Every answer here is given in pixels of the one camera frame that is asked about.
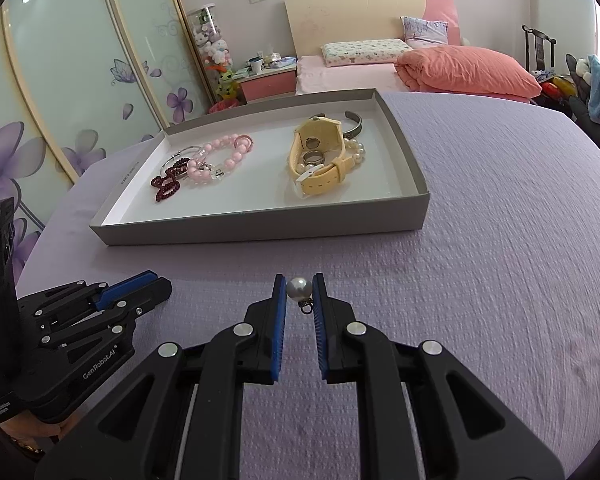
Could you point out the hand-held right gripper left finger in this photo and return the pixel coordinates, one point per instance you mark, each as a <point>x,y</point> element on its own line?
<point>279,330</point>

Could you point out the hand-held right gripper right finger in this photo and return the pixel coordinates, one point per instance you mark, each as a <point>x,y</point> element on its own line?
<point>319,330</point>

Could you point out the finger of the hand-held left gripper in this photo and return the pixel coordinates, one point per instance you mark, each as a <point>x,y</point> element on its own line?
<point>122,290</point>
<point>150,300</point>

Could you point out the pearl earring with dark loop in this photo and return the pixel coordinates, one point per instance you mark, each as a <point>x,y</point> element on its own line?
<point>297,288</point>

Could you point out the grey cardboard box tray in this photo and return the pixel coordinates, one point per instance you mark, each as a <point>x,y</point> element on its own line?
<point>260,180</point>

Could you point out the yellow wrist watch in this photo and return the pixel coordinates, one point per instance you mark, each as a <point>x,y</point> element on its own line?
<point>320,132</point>

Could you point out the person's left hand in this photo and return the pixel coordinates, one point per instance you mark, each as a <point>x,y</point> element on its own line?
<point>35,430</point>

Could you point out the thin silver bangle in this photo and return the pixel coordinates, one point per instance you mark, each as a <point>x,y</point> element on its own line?
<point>187,149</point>

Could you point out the purple bedspread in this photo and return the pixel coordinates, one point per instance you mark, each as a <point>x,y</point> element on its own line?
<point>480,285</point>

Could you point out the pink basket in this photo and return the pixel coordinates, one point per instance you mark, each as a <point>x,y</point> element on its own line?
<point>224,106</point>

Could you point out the green plush toy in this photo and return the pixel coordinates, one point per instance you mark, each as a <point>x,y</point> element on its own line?
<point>227,85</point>

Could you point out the floral sliding door wardrobe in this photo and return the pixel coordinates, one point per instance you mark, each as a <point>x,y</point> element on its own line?
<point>55,60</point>

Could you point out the pink white nightstand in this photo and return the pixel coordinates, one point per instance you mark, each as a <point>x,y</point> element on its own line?
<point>267,87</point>

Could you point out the pink bed sheet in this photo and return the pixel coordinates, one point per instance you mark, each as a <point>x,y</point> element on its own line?
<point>340,77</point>

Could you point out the white blue mug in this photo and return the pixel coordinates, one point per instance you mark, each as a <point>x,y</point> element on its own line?
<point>256,65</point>

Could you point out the clear cylinder of plush toys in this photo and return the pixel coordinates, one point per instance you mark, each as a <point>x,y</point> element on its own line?
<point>210,40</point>

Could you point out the patterned white pillow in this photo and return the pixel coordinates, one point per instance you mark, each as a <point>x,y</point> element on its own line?
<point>365,51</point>

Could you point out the coral pink duvet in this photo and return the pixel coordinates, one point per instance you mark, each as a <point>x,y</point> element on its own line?
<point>465,70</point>

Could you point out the cream pink headboard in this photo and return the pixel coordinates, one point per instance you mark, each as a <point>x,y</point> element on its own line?
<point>350,15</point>

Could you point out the purple floral pillow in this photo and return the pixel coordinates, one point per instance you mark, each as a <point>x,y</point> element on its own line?
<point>425,31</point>

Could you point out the black chair with clothes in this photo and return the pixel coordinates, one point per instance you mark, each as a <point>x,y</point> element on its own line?
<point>582,110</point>

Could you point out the red yellow toy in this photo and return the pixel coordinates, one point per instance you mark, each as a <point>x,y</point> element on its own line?
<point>560,85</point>

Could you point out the black wooden chair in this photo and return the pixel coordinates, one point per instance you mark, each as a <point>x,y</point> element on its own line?
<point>537,50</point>

